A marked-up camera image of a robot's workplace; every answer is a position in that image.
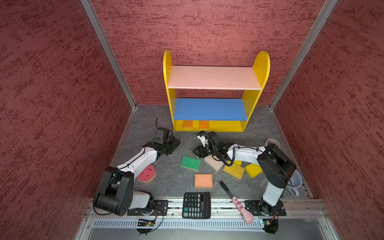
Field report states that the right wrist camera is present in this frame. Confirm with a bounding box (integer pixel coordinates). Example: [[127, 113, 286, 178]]
[[197, 131, 207, 148]]

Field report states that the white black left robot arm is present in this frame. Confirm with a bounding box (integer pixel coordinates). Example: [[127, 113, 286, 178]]
[[93, 137, 181, 216]]

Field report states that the perforated cable duct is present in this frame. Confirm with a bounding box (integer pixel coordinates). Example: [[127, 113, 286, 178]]
[[92, 218, 264, 232]]

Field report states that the green scrub sponge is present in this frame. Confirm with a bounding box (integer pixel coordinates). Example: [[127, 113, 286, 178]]
[[180, 156, 201, 171]]

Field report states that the black calculator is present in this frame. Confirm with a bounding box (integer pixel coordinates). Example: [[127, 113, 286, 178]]
[[182, 192, 211, 220]]

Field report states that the yellow orange scrub sponge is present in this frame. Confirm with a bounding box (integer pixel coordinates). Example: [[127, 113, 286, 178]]
[[183, 120, 193, 129]]

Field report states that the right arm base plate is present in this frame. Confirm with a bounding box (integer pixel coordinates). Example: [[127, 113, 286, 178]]
[[245, 200, 287, 217]]

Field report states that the white tape roll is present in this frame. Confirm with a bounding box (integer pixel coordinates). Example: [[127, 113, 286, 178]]
[[265, 138, 281, 148]]

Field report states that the pink round smiley sponge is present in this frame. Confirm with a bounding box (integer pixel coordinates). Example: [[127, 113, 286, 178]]
[[137, 165, 156, 183]]

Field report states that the yellow shelf unit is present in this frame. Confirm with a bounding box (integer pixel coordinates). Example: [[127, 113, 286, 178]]
[[163, 50, 271, 132]]

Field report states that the pale pink sponge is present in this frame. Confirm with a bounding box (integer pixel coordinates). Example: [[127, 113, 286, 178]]
[[204, 155, 224, 172]]

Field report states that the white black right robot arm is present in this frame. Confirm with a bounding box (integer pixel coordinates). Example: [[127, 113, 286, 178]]
[[194, 131, 296, 216]]

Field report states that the pink handled black brush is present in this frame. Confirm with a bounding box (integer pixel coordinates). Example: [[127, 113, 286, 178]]
[[219, 181, 254, 224]]

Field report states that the peach orange sponge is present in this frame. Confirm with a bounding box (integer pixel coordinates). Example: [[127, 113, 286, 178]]
[[195, 174, 213, 189]]

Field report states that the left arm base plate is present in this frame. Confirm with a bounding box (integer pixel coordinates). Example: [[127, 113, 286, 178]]
[[127, 200, 169, 217]]

